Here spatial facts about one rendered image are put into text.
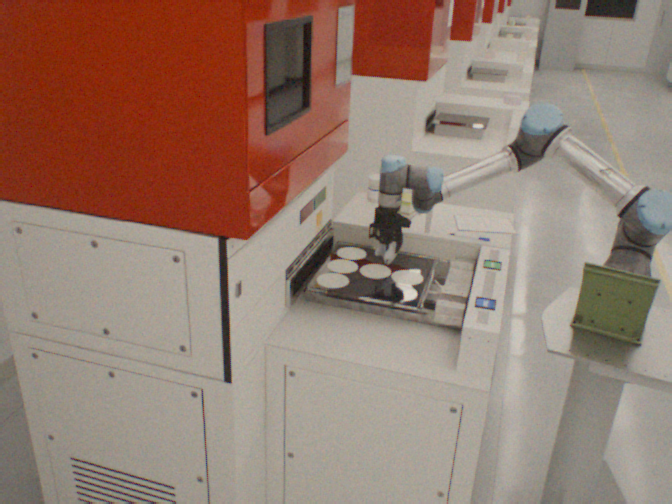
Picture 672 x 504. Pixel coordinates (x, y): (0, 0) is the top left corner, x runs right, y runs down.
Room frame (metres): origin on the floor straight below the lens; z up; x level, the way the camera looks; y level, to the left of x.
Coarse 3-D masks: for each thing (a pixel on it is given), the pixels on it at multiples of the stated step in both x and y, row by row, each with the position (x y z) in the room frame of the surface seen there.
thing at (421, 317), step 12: (312, 300) 1.72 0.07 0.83; (324, 300) 1.70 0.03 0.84; (336, 300) 1.69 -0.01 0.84; (348, 300) 1.69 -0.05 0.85; (372, 312) 1.66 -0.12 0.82; (384, 312) 1.65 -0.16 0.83; (396, 312) 1.64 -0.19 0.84; (408, 312) 1.63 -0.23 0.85; (420, 312) 1.63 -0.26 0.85; (432, 324) 1.61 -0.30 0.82; (444, 324) 1.60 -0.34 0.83
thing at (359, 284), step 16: (336, 256) 1.90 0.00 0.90; (368, 256) 1.91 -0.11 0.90; (400, 256) 1.92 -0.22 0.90; (416, 256) 1.93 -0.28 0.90; (320, 272) 1.77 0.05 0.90; (336, 272) 1.78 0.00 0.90; (352, 272) 1.78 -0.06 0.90; (416, 272) 1.80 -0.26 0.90; (336, 288) 1.67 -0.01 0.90; (352, 288) 1.67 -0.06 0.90; (368, 288) 1.68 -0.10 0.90; (384, 288) 1.68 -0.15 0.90; (400, 288) 1.69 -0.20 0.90; (416, 288) 1.69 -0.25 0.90; (416, 304) 1.59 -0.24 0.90
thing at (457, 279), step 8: (456, 272) 1.86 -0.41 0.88; (464, 272) 1.86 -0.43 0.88; (472, 272) 1.86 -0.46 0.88; (448, 280) 1.79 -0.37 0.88; (456, 280) 1.80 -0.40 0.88; (464, 280) 1.80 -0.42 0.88; (448, 288) 1.74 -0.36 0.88; (456, 288) 1.74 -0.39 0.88; (464, 288) 1.74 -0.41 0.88; (464, 312) 1.63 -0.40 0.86; (440, 320) 1.57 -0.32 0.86; (448, 320) 1.56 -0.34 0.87; (456, 320) 1.56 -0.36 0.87
